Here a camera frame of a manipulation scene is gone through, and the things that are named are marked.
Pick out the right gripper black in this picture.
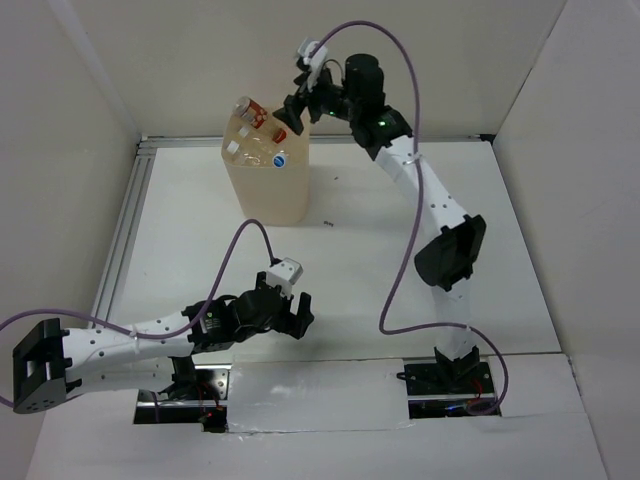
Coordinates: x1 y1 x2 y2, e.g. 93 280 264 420
273 64 360 135

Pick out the small bottle red cap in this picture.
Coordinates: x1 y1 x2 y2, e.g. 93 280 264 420
233 96 287 144

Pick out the clear bottle white cap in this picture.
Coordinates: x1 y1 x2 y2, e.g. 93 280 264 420
243 146 289 169

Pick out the clear bottle diagonal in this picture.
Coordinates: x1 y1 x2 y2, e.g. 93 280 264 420
237 126 272 150

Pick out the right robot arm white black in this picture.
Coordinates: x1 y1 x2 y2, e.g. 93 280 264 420
274 52 486 392

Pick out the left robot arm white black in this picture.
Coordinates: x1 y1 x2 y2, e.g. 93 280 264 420
11 272 314 414

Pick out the beige plastic bin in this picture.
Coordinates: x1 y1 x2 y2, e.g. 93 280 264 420
221 107 310 226

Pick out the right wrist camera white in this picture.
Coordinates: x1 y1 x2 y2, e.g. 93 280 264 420
296 37 328 92

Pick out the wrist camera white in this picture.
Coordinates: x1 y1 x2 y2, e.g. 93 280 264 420
265 258 303 298
296 37 328 92

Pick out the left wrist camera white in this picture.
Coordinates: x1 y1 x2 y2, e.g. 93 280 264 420
265 258 303 298

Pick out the aluminium frame rail back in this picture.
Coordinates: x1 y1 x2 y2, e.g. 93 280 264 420
138 134 496 149

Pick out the aluminium frame rail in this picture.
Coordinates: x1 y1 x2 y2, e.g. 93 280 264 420
91 141 156 321
138 134 496 149

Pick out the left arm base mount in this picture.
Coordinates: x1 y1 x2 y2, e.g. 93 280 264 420
133 363 231 434

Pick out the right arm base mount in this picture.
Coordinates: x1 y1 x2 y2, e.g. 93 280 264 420
396 346 500 420

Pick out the aluminium frame rail left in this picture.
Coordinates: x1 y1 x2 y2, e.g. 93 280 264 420
91 141 156 321

